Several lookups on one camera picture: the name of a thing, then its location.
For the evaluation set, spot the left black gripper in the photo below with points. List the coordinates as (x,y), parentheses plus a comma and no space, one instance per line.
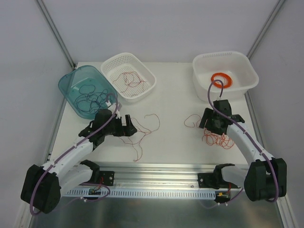
(122,128)

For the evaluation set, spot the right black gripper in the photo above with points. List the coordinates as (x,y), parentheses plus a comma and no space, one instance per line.
(205,118)

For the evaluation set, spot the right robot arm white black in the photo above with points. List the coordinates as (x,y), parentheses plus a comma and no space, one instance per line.
(266,178)

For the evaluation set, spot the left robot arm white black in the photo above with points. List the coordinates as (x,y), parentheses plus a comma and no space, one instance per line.
(45,185)

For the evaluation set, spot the white perforated plastic basket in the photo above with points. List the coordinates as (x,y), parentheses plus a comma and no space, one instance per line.
(129,76)

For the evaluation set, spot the white deep plastic tub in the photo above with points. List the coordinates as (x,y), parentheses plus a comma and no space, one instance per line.
(232,68)

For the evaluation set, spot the teal transparent plastic bin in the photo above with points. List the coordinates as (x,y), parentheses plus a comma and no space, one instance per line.
(87,91)

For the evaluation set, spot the aluminium mounting rail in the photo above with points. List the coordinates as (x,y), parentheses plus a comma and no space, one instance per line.
(155,176)

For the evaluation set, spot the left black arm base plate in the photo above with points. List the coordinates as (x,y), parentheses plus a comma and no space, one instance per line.
(105,178)

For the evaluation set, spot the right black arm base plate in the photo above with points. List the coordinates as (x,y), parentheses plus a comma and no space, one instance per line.
(209,180)

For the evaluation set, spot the white slotted cable duct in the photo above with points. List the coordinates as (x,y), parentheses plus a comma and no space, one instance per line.
(142,193)

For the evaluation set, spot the right aluminium frame post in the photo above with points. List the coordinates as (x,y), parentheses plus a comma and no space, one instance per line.
(266,26)

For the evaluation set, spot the aluminium frame post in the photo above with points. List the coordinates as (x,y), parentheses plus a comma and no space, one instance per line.
(51,24)
(266,26)

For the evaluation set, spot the left aluminium frame post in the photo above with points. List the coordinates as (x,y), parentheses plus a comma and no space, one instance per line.
(51,24)

